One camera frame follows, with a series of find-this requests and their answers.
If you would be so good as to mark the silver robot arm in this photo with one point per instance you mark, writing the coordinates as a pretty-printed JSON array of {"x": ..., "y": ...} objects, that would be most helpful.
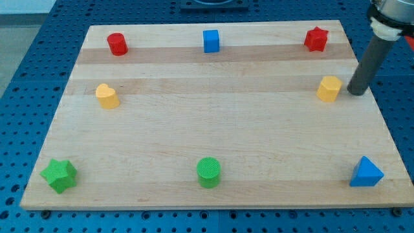
[{"x": 389, "y": 20}]

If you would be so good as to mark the blue triangle block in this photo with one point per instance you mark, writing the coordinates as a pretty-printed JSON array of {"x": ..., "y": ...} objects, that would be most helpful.
[{"x": 365, "y": 174}]

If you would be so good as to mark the red cylinder block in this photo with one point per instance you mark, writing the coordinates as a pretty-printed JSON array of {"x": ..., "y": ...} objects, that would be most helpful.
[{"x": 117, "y": 44}]

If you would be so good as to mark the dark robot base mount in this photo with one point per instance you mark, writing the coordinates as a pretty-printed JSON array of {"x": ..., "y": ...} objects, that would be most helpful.
[{"x": 214, "y": 4}]

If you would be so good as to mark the wooden board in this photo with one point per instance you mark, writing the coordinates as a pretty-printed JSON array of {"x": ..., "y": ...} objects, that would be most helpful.
[{"x": 252, "y": 106}]

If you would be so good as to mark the green star block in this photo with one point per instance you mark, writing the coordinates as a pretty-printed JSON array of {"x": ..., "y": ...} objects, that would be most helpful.
[{"x": 60, "y": 175}]

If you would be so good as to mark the red star block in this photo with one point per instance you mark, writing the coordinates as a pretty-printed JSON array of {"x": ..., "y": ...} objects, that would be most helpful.
[{"x": 316, "y": 39}]

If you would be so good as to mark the blue cube block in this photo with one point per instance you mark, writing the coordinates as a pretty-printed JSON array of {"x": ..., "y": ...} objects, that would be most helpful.
[{"x": 211, "y": 41}]

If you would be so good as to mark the yellow heart block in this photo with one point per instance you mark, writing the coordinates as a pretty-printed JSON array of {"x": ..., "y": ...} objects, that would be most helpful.
[{"x": 107, "y": 96}]

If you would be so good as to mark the yellow hexagon block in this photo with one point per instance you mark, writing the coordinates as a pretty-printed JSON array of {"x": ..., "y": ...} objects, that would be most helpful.
[{"x": 329, "y": 88}]

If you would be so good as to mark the green cylinder block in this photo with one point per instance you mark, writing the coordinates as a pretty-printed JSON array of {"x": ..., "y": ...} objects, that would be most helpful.
[{"x": 209, "y": 172}]

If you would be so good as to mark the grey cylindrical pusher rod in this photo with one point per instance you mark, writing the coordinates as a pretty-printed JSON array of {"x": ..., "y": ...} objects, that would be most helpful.
[{"x": 373, "y": 57}]

